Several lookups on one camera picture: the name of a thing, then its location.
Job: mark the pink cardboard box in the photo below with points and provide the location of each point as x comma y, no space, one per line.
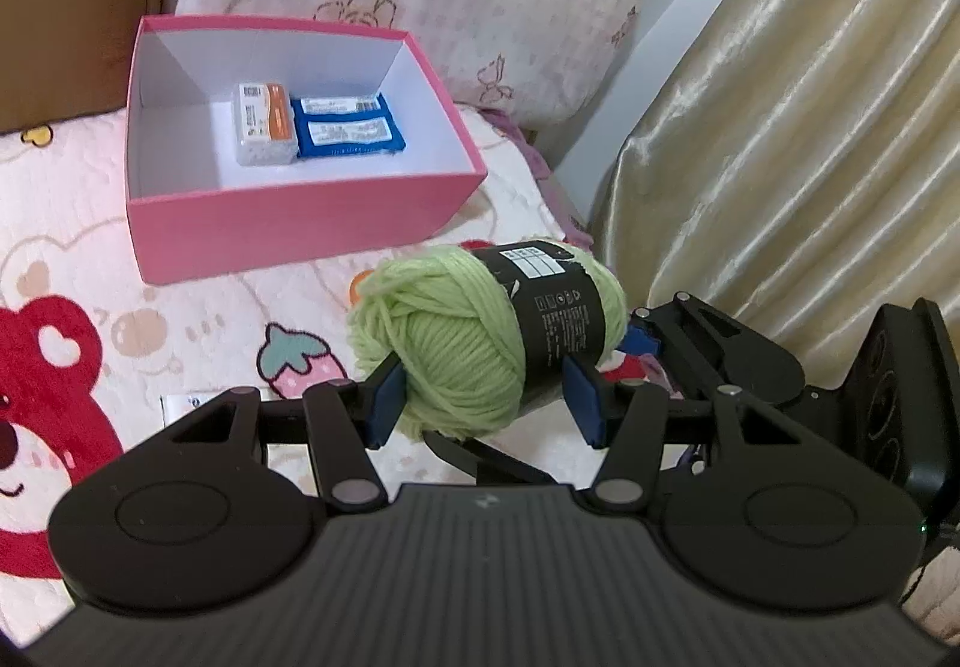
300,224

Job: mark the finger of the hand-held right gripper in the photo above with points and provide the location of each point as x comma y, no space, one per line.
705,337
480,457

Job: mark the golden curtain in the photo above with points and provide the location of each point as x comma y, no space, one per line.
810,112

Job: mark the white tissue pack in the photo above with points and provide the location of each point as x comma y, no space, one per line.
187,406

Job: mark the bear printed blanket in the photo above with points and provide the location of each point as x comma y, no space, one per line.
225,307

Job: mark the purple plush toy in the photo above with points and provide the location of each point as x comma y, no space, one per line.
660,376

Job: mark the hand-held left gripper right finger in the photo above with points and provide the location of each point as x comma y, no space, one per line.
585,404

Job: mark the clear box with orange label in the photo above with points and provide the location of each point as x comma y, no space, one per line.
262,123

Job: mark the blue wet wipes pack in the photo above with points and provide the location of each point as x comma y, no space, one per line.
345,131

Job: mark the orange makeup sponge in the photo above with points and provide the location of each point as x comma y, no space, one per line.
360,283

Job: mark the brown pillow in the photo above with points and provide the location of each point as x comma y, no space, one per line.
75,0

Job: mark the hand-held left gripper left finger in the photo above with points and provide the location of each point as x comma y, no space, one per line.
386,404

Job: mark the green yarn ball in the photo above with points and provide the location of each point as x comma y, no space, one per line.
435,337

